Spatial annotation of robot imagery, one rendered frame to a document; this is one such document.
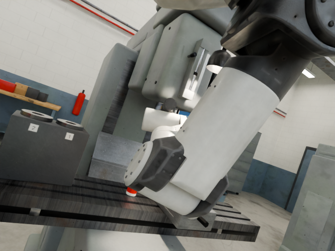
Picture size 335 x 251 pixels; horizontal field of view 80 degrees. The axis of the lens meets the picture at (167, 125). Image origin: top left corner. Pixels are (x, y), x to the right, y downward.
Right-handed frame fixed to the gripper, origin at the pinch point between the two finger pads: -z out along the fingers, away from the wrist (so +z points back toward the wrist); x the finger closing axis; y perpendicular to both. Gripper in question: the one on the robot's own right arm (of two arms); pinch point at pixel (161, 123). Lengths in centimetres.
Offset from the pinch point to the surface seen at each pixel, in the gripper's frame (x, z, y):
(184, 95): -3.7, 12.7, -11.2
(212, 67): -8.9, 15.1, -22.5
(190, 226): -19.9, 13.8, 29.5
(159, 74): 6.7, 10.2, -15.5
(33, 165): 33.0, 16.0, 25.3
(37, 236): 52, -67, 102
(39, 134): 34.3, 16.8, 15.6
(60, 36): 245, -353, -108
